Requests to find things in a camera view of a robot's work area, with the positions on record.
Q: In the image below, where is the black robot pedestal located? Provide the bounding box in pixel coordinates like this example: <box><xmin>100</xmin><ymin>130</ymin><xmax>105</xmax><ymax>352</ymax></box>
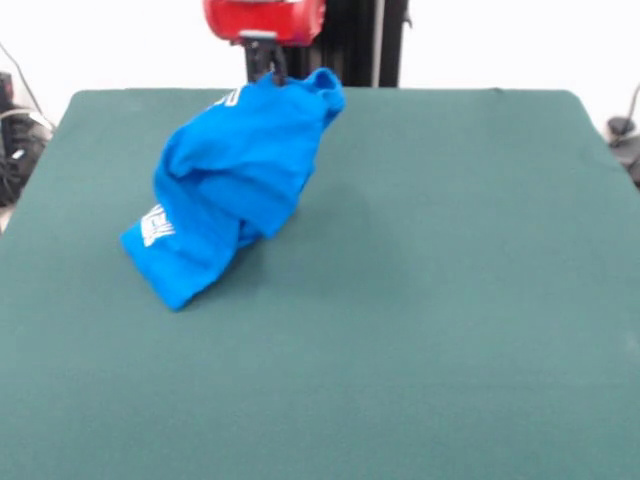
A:
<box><xmin>243</xmin><ymin>0</ymin><xmax>414</xmax><ymax>90</ymax></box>

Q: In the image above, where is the dark green table cloth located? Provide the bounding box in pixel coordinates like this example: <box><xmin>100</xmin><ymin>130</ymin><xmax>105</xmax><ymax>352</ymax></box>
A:
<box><xmin>0</xmin><ymin>88</ymin><xmax>640</xmax><ymax>480</ymax></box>

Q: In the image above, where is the dark stand base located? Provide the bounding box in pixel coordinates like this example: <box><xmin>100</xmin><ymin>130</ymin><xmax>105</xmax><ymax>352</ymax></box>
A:
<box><xmin>607</xmin><ymin>115</ymin><xmax>640</xmax><ymax>189</ymax></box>
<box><xmin>0</xmin><ymin>72</ymin><xmax>54</xmax><ymax>207</ymax></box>

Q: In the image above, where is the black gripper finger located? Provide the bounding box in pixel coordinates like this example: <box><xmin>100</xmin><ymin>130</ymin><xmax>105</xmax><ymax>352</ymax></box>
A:
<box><xmin>245</xmin><ymin>42</ymin><xmax>269</xmax><ymax>84</ymax></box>
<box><xmin>267</xmin><ymin>45</ymin><xmax>289</xmax><ymax>85</ymax></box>

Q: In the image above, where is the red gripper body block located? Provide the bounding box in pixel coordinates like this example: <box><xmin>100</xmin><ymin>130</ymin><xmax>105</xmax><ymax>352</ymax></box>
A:
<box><xmin>202</xmin><ymin>0</ymin><xmax>329</xmax><ymax>47</ymax></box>

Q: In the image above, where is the blue printed t-shirt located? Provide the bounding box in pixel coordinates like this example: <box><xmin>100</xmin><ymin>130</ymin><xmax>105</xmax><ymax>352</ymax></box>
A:
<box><xmin>119</xmin><ymin>67</ymin><xmax>347</xmax><ymax>313</ymax></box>

